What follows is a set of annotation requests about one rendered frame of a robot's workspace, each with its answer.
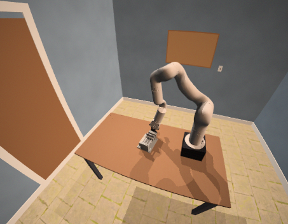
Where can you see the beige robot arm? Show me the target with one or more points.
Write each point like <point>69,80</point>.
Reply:
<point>203,114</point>

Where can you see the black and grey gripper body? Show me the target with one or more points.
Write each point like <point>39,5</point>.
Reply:
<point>154,125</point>

